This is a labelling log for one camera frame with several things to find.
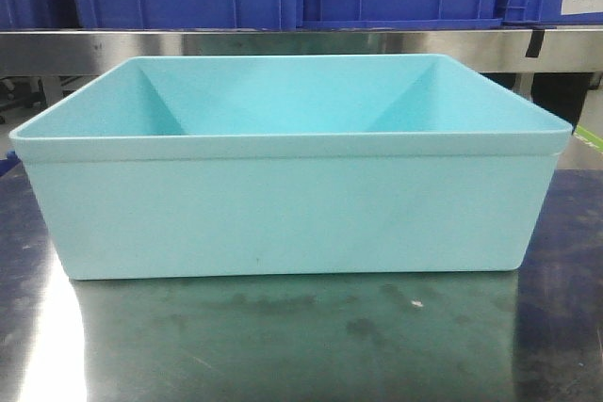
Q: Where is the steel shelf leg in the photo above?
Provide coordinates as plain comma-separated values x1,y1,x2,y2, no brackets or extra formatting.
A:
512,72,535,102

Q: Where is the stainless steel shelf rail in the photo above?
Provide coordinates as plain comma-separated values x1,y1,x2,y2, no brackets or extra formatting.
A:
1,26,602,76

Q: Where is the light cyan plastic bin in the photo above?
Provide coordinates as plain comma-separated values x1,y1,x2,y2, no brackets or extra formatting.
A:
9,54,572,280

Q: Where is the black tape strip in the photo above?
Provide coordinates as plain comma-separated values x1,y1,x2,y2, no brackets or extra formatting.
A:
525,28,546,58

